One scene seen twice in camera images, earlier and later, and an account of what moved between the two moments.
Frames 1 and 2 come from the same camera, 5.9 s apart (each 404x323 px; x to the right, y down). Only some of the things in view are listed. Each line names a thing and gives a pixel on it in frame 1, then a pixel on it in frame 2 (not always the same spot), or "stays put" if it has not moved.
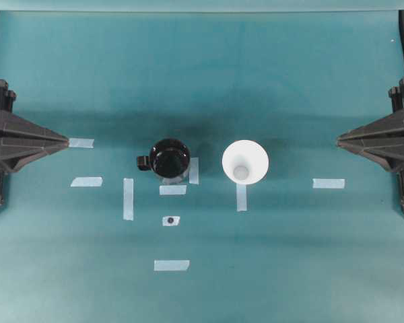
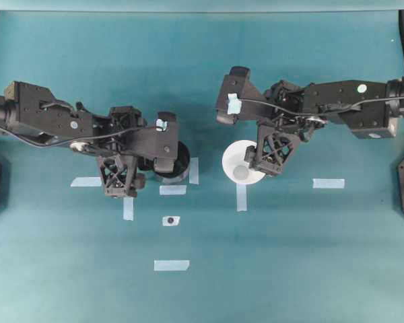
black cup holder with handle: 169,158 stays put
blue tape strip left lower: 86,182 stays put
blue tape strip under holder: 172,190 stays put
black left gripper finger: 5,130 -> 118,175
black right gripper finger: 398,129 -> 273,150
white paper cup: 245,161 stays put
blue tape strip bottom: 171,265 stays put
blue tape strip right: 326,184 stays put
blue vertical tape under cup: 242,198 stays put
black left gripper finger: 6,159 -> 139,182
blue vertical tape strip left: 128,199 stays put
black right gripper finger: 398,158 -> 250,155
